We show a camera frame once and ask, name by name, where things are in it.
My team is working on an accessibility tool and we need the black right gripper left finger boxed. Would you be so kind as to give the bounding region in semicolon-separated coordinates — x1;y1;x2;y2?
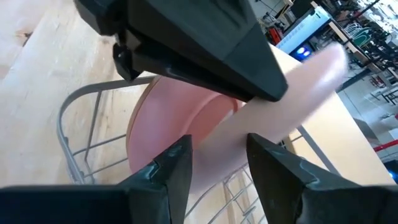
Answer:
0;134;193;224

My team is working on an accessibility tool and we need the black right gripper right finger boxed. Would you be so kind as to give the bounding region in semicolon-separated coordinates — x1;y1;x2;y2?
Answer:
247;133;398;224

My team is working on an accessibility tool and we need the orange-brown plastic plate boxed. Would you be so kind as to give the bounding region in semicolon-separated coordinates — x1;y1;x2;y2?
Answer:
125;77;162;150

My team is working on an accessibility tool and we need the peach plastic plate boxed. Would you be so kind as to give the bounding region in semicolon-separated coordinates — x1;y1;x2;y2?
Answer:
190;42;348;194

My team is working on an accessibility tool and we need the beige wooden desk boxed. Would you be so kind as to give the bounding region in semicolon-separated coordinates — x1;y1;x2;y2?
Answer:
267;43;396;187

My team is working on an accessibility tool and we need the grey wire dish rack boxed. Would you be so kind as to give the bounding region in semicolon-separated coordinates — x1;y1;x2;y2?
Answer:
56;75;343;224

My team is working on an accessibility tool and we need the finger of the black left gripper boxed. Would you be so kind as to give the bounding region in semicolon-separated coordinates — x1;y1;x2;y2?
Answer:
126;0;289;103
112;40;142;82

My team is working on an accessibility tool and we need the white machine with blue light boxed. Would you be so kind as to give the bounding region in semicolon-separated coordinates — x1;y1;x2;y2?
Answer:
275;5;333;62

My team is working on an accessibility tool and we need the salmon pink plastic plate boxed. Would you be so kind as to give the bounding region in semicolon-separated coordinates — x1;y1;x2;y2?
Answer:
126;76;245;175

